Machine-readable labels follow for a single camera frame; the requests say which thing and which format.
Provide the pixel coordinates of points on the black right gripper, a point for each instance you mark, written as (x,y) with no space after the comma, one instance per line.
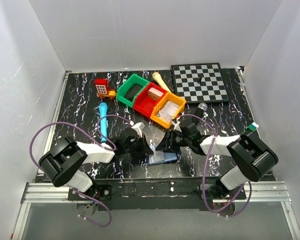
(168,141)

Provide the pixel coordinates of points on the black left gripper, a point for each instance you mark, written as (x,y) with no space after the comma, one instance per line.
(143,146)

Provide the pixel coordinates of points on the navy blue card holder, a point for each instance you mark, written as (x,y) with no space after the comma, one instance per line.
(170,156)

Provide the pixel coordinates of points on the white VIP credit card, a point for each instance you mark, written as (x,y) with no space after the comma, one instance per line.
(158,157)

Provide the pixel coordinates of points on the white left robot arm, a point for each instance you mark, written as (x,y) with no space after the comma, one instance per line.
(62,163)

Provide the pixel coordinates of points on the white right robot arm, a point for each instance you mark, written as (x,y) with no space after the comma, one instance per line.
(252,157)

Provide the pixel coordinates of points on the white cards stack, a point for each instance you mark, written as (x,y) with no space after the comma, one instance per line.
(168,111)

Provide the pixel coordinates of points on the yellow plastic bin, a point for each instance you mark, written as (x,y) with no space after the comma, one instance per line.
(167,97)

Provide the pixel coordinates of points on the black silver microphone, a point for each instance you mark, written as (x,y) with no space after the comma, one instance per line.
(199,113)

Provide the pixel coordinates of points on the red plastic bin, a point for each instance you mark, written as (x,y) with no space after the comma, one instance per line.
(145,105)

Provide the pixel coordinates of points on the blue toy microphone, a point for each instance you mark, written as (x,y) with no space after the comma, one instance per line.
(103,108)

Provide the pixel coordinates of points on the green plastic bin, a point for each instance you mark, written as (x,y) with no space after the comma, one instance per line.
(134,78)

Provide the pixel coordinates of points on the cream toy microphone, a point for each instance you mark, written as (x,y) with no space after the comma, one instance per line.
(158,79)

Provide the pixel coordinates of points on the black white chessboard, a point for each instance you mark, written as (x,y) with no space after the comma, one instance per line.
(212,89)

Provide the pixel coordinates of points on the red yellow toy train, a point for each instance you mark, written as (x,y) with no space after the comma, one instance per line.
(103,90)

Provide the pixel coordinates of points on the green lego brick stack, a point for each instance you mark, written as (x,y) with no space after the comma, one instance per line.
(251,128)

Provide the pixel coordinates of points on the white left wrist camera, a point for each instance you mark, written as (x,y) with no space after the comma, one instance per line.
(137,127)

